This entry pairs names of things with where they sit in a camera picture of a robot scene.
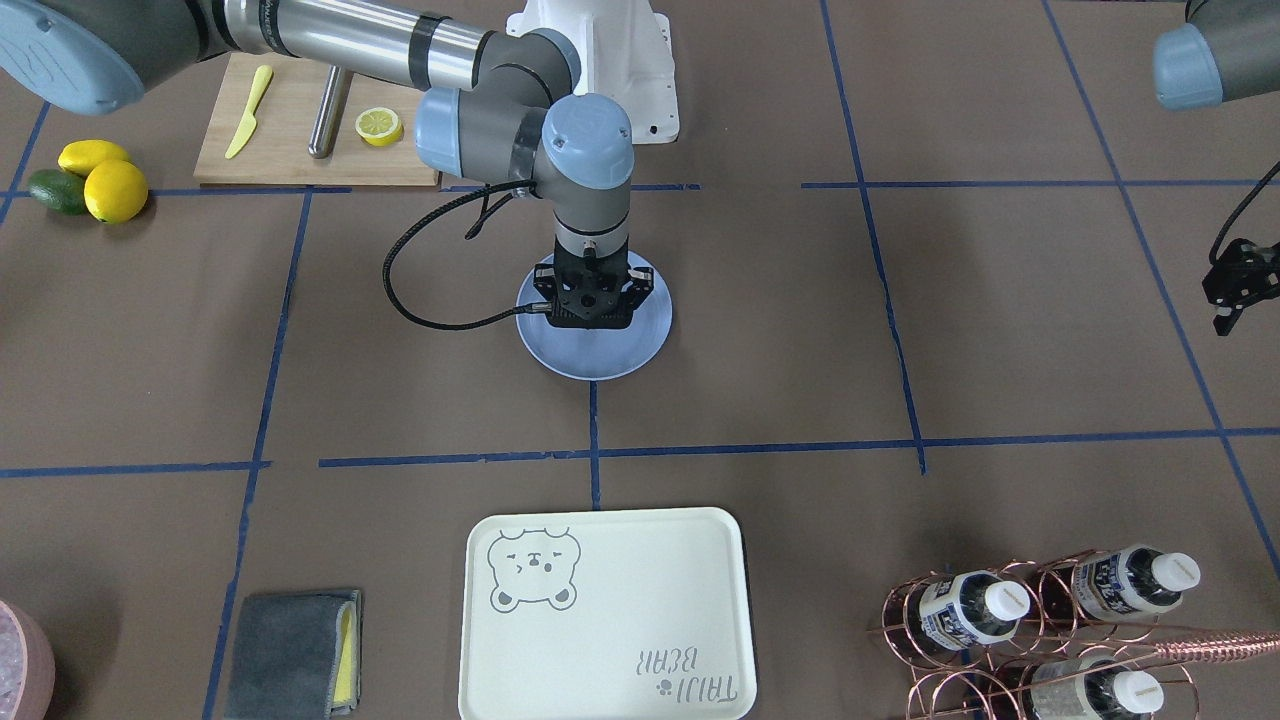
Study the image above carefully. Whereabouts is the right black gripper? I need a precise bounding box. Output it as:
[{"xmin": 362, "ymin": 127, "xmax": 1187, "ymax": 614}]
[{"xmin": 532, "ymin": 243, "xmax": 655, "ymax": 319}]

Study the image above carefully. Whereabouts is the dark drink bottle two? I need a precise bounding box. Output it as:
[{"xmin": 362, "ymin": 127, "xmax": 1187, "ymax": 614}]
[{"xmin": 1069, "ymin": 544, "xmax": 1202, "ymax": 623}]

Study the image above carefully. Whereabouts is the lemon half slice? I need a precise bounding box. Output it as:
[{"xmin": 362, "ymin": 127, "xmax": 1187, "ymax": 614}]
[{"xmin": 355, "ymin": 108, "xmax": 404, "ymax": 147}]

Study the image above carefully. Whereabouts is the green lime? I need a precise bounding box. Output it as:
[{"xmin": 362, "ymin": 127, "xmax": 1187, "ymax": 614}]
[{"xmin": 27, "ymin": 168, "xmax": 88, "ymax": 217}]

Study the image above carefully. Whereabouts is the yellow lemon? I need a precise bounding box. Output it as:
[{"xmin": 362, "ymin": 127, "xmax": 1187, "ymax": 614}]
[
  {"xmin": 58, "ymin": 138, "xmax": 131, "ymax": 178},
  {"xmin": 84, "ymin": 159, "xmax": 150, "ymax": 224}
]

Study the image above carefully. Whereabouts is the copper wire bottle rack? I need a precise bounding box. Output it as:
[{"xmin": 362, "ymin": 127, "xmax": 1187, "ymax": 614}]
[{"xmin": 869, "ymin": 550, "xmax": 1277, "ymax": 719}]

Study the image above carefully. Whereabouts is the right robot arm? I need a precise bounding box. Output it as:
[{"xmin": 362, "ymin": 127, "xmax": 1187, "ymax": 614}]
[{"xmin": 1, "ymin": 1, "xmax": 657, "ymax": 331}]

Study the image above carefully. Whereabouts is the steel knife sharpener rod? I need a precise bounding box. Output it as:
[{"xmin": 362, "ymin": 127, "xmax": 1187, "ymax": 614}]
[{"xmin": 307, "ymin": 67, "xmax": 355, "ymax": 160}]

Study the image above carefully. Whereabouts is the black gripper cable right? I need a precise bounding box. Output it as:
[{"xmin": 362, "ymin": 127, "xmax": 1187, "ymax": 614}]
[{"xmin": 381, "ymin": 181, "xmax": 557, "ymax": 331}]

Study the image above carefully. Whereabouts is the yellow lemon lower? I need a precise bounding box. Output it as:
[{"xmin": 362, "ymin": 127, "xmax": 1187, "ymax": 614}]
[{"xmin": 84, "ymin": 159, "xmax": 150, "ymax": 224}]

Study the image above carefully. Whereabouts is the cream bear tray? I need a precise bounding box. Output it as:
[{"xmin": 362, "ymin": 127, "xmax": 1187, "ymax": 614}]
[{"xmin": 458, "ymin": 507, "xmax": 758, "ymax": 719}]

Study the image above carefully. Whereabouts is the wooden cutting board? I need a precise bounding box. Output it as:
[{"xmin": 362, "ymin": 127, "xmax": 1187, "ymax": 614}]
[{"xmin": 195, "ymin": 54, "xmax": 440, "ymax": 188}]

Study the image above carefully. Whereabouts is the yellow plastic knife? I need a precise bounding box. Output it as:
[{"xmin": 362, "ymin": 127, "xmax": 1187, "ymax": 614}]
[{"xmin": 223, "ymin": 64, "xmax": 274, "ymax": 160}]

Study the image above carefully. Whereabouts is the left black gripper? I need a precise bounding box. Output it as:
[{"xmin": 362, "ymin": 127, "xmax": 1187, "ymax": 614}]
[{"xmin": 1202, "ymin": 238, "xmax": 1279, "ymax": 337}]

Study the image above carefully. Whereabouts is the blue plate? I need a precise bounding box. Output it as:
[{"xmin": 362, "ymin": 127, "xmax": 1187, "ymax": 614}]
[{"xmin": 516, "ymin": 273, "xmax": 673, "ymax": 380}]

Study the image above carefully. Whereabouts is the grey folded cloth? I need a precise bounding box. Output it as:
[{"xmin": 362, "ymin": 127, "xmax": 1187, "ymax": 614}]
[{"xmin": 223, "ymin": 588, "xmax": 364, "ymax": 719}]

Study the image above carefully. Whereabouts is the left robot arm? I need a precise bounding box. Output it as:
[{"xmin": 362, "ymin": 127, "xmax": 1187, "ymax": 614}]
[{"xmin": 1152, "ymin": 1, "xmax": 1279, "ymax": 337}]

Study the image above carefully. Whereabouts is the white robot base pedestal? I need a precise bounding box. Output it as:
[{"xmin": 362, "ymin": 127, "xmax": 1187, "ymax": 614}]
[{"xmin": 506, "ymin": 1, "xmax": 681, "ymax": 145}]

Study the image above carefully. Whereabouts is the dark drink bottle three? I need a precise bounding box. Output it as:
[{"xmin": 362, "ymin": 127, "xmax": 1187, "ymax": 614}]
[{"xmin": 1024, "ymin": 656, "xmax": 1166, "ymax": 719}]

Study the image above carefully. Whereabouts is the dark drink bottle one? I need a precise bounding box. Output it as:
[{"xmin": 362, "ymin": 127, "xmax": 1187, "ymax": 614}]
[{"xmin": 906, "ymin": 571, "xmax": 1032, "ymax": 655}]

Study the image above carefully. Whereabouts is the pink bowl of ice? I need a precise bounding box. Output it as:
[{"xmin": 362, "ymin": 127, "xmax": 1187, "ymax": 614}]
[{"xmin": 1, "ymin": 600, "xmax": 56, "ymax": 719}]

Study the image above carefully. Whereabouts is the yellow lemon upper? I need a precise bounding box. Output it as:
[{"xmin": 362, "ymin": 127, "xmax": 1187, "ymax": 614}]
[{"xmin": 58, "ymin": 138, "xmax": 131, "ymax": 178}]

